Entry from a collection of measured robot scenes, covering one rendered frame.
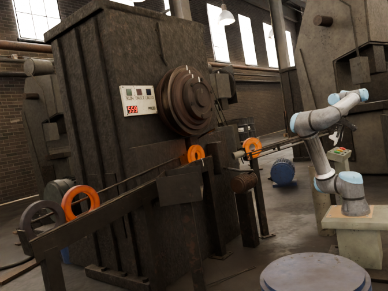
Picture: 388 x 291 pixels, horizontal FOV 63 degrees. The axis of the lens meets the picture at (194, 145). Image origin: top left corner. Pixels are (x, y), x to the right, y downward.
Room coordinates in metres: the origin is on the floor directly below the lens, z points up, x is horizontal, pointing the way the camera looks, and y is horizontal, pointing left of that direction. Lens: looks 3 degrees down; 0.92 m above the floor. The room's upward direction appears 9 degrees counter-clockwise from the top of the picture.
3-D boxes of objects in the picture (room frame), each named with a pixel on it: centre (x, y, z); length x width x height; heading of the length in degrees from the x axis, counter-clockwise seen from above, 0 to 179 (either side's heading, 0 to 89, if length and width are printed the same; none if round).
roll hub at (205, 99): (2.11, -0.09, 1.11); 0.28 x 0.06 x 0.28; 141
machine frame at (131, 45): (2.44, 0.32, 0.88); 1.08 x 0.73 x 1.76; 141
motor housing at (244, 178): (2.34, -0.33, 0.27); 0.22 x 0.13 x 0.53; 141
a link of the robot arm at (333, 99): (2.01, -0.95, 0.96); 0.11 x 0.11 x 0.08; 37
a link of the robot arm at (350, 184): (1.79, -0.84, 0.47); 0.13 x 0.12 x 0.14; 37
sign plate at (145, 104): (1.98, 0.29, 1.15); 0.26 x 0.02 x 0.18; 141
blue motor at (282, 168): (4.18, -1.11, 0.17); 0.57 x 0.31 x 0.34; 161
